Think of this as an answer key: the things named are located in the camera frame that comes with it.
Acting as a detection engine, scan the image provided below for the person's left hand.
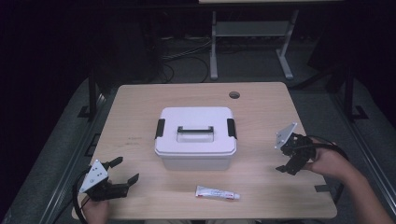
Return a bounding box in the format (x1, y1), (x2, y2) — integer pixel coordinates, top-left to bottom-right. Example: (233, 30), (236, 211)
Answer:
(81, 199), (110, 224)

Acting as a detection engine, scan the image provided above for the bundle of floor cables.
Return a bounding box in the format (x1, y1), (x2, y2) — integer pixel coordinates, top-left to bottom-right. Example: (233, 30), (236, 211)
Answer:
(161, 36), (213, 84)

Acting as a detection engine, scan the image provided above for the white metal desk frame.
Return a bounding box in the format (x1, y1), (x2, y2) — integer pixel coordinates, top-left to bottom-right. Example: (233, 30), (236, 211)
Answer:
(198, 0), (344, 81)

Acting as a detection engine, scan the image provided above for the white ointment tube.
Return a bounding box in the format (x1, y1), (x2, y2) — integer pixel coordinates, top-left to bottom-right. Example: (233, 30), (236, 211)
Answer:
(194, 185), (241, 202)

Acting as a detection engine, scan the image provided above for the black metal stand post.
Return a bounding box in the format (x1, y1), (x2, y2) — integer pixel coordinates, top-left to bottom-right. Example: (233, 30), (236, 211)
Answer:
(78, 62), (106, 121)
(341, 62), (370, 123)

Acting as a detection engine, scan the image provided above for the person's right hand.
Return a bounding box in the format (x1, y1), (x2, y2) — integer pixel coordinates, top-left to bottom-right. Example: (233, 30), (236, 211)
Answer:
(304, 138), (355, 183)

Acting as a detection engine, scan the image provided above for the white plastic storage box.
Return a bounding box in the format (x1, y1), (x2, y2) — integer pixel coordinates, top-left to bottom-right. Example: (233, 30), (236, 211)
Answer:
(155, 151), (237, 172)

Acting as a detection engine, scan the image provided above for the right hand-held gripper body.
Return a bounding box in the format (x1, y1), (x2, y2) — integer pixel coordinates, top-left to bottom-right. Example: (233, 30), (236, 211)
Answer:
(274, 121), (317, 175)

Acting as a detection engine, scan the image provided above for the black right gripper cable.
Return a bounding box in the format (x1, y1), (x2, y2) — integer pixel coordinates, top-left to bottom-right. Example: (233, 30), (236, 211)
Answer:
(297, 134), (350, 204)

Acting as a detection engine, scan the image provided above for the white lid with black handle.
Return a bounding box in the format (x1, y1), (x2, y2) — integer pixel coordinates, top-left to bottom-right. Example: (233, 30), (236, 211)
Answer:
(154, 106), (238, 159)

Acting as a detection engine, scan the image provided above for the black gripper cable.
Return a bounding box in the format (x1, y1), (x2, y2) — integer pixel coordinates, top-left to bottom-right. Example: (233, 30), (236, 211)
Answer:
(71, 169), (92, 224)
(297, 134), (350, 204)

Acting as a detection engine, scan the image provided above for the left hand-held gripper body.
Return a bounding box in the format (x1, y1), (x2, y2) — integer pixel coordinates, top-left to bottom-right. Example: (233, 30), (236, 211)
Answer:
(78, 159), (129, 202)

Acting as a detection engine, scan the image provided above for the aluminium frame rail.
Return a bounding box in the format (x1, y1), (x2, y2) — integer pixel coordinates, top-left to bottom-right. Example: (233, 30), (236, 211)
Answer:
(38, 92), (108, 224)
(330, 91), (396, 217)

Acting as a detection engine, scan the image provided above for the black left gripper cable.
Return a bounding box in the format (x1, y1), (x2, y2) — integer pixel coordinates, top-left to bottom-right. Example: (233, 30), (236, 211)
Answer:
(71, 169), (92, 224)

